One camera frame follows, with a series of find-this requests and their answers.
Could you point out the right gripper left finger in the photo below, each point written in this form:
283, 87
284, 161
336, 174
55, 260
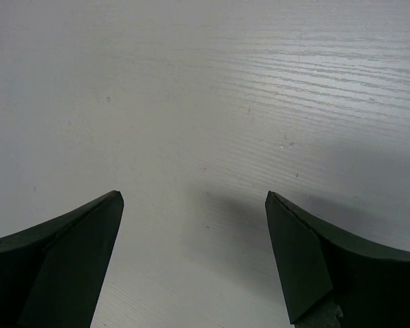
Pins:
51, 274

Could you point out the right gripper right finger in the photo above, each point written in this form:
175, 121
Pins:
333, 278

